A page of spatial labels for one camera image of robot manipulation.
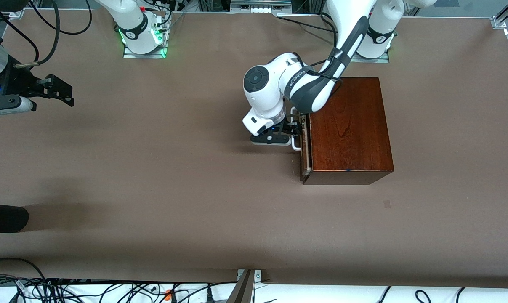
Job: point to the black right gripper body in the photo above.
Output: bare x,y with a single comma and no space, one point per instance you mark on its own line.
19,79

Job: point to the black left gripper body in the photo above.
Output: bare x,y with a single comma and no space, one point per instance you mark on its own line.
290,126

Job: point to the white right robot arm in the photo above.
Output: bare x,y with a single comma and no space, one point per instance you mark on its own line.
131,21

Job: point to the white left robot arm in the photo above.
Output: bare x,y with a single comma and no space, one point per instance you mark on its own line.
266,92

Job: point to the dark wooden cabinet box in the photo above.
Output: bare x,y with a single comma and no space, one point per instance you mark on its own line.
350,134

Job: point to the white power strip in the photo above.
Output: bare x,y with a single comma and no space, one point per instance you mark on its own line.
260,9

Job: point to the black rounded object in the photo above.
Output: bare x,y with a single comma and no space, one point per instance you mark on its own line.
5,217

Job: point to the dark metal beam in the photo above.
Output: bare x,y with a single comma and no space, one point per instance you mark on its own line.
241,292

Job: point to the black power plug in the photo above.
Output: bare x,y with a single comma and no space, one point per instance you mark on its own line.
208,294

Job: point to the aluminium corner profile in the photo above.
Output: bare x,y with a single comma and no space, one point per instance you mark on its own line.
498,22

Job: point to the aluminium frame profile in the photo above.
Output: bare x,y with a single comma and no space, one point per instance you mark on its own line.
14,14

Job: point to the aluminium arm base plate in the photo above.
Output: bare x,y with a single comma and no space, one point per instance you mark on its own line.
380,60
129,55

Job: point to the silver metal bracket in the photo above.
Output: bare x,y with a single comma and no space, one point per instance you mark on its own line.
258,275

